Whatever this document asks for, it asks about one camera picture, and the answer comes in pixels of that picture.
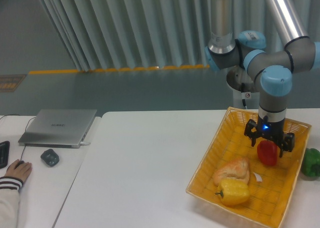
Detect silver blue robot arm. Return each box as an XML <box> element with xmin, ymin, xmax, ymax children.
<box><xmin>205</xmin><ymin>0</ymin><xmax>320</xmax><ymax>152</ymax></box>

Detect green bell pepper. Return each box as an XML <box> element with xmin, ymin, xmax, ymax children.
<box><xmin>301</xmin><ymin>148</ymin><xmax>320</xmax><ymax>177</ymax></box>

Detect person's hand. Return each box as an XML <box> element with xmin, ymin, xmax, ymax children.
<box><xmin>5</xmin><ymin>159</ymin><xmax>33</xmax><ymax>183</ymax></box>

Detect silver laptop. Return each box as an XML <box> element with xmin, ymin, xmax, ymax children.
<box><xmin>18</xmin><ymin>109</ymin><xmax>97</xmax><ymax>148</ymax></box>

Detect white striped sleeve forearm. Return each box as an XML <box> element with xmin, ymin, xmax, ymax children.
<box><xmin>0</xmin><ymin>176</ymin><xmax>23</xmax><ymax>228</ymax></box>

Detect grey pleated curtain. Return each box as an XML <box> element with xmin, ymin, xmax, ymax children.
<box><xmin>33</xmin><ymin>0</ymin><xmax>313</xmax><ymax>72</ymax></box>

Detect croissant bread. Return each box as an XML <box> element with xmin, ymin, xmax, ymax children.
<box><xmin>213</xmin><ymin>157</ymin><xmax>250</xmax><ymax>186</ymax></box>

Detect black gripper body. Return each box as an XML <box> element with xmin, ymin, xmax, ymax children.
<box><xmin>256</xmin><ymin>116</ymin><xmax>285</xmax><ymax>145</ymax></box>

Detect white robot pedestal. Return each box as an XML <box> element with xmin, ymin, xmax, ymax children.
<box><xmin>226</xmin><ymin>66</ymin><xmax>260</xmax><ymax>109</ymax></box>

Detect black keyboard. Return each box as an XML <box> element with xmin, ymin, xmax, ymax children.
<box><xmin>0</xmin><ymin>141</ymin><xmax>10</xmax><ymax>169</ymax></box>

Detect white paper scrap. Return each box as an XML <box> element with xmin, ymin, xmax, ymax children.
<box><xmin>253</xmin><ymin>173</ymin><xmax>263</xmax><ymax>183</ymax></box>

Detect black mouse cable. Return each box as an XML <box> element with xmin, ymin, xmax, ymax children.
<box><xmin>0</xmin><ymin>114</ymin><xmax>37</xmax><ymax>162</ymax></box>

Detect yellow bell pepper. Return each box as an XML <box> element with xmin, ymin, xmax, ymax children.
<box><xmin>215</xmin><ymin>178</ymin><xmax>250</xmax><ymax>207</ymax></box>

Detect red bell pepper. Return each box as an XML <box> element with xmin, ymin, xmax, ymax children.
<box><xmin>257</xmin><ymin>140</ymin><xmax>278</xmax><ymax>166</ymax></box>

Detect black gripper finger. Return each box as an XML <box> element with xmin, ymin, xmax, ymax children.
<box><xmin>276</xmin><ymin>132</ymin><xmax>295</xmax><ymax>158</ymax></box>
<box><xmin>244</xmin><ymin>119</ymin><xmax>259</xmax><ymax>147</ymax></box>

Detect black small gadget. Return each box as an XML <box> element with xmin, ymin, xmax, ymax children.
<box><xmin>40</xmin><ymin>149</ymin><xmax>60</xmax><ymax>167</ymax></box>

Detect black computer mouse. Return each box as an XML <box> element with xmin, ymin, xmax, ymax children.
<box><xmin>15</xmin><ymin>160</ymin><xmax>24</xmax><ymax>169</ymax></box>

